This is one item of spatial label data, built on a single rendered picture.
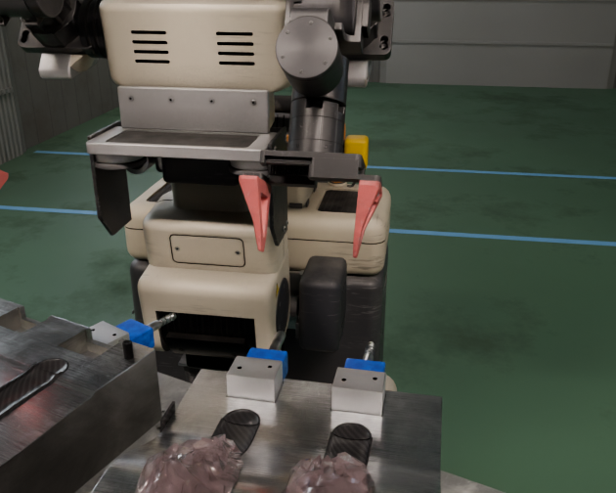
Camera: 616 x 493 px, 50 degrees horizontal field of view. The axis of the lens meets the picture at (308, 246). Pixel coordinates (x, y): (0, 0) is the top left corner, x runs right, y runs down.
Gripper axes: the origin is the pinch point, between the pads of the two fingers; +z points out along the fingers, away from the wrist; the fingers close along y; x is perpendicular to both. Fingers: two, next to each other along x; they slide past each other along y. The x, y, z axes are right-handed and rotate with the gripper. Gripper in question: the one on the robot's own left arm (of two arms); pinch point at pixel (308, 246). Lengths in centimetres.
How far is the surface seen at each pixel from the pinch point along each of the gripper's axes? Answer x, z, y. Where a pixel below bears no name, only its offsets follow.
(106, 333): 9.0, 11.4, -25.1
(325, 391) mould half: 2.2, 14.8, 2.6
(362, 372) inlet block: 1.1, 12.3, 6.3
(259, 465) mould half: -11.6, 19.2, -0.9
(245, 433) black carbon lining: -4.1, 18.5, -4.0
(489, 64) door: 675, -258, 85
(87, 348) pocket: 3.7, 12.8, -24.6
